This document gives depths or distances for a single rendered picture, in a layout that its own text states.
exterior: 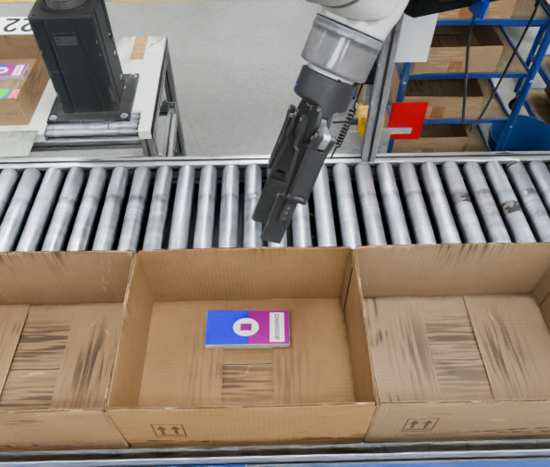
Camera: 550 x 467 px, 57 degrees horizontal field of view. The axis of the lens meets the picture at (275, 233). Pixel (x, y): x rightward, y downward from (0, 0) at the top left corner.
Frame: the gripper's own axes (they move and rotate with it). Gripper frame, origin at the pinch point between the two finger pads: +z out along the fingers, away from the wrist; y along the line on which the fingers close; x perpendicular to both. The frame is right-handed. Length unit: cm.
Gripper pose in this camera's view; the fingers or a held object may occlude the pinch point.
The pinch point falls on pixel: (272, 211)
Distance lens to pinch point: 73.0
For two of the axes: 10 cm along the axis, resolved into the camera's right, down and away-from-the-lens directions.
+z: -3.6, 8.5, 3.8
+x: -9.0, -2.1, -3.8
